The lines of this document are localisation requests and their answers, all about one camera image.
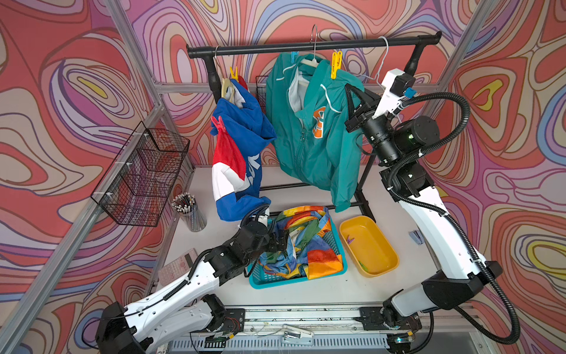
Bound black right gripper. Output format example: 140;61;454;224
344;80;402;167

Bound white wire hanger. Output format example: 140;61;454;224
359;35;390;89

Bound yellow clothespin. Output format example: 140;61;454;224
331;51;343;80
229;66;240;81

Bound rainbow patchwork jacket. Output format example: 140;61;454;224
258;206;344;280

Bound teal green jacket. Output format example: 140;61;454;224
265;53;364;212

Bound green clothespin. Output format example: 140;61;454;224
358;261;369;273

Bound metal hanger of teal jacket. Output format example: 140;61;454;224
301;24;318;68

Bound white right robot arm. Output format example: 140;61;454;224
345;84;521;345

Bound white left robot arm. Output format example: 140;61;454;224
95;221;274;353

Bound teal plastic basket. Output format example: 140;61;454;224
247;216;349;291

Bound blue white red jacket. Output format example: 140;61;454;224
211;79;277;222

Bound clear pencil cup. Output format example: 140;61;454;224
171;193;206;232

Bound pink calculator on table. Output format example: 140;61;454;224
158;248;198;286

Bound red clothespin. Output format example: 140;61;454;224
211;116;226;134

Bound yellow plastic tray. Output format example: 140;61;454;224
339;215;399;278

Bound yellow clothespin on blue jacket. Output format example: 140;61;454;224
229;66;240;81

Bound blue clothespin on table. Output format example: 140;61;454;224
409;230;425;245

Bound black clothes rack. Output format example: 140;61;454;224
187;31;442;219

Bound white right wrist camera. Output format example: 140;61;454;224
371;69;416;119

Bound black wire basket rear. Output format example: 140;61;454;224
255;75;268;113

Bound black wire basket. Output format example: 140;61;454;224
91;122;190;227
255;75;268;113

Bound black wire basket left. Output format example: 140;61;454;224
91;122;190;227

